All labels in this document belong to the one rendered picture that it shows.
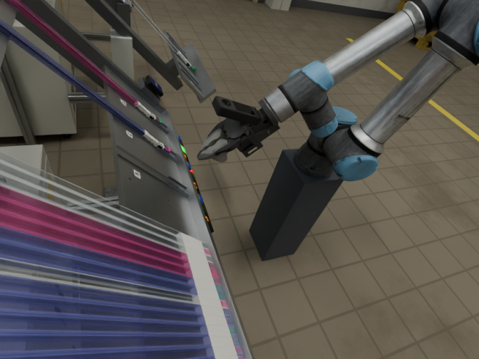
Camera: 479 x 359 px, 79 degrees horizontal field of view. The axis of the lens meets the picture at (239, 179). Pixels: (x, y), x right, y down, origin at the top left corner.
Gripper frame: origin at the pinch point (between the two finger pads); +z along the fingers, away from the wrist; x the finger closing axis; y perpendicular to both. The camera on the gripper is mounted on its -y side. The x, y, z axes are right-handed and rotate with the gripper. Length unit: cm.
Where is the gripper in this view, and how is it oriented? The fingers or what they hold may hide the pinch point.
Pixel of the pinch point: (199, 154)
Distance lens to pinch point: 73.2
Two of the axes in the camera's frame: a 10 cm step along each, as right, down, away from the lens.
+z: -8.1, 5.5, 1.9
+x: -3.5, -7.2, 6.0
